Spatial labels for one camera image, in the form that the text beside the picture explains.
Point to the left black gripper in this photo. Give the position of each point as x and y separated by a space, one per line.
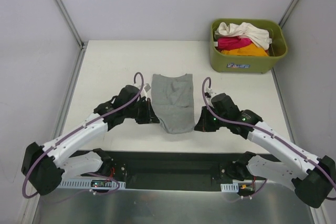
146 111

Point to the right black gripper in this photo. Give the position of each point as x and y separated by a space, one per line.
205 120

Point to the grey t shirt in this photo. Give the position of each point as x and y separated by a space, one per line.
173 102

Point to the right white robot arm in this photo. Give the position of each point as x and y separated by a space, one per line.
310 177

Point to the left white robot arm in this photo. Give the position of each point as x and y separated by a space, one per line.
46 166

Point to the green plastic bin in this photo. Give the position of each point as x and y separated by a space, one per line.
249 64

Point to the pink t shirt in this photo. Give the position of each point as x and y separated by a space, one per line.
231 43

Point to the orange t shirt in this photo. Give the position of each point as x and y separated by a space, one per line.
250 50

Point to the white t shirt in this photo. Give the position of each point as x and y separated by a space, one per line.
260 37

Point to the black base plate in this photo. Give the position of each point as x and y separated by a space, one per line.
175 171

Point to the right white cable duct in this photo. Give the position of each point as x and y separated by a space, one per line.
230 188

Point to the white cable duct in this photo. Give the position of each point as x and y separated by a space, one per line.
230 188
99 184

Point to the left white cable duct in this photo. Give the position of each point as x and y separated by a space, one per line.
99 184

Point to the left aluminium frame post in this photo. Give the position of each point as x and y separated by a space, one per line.
69 22

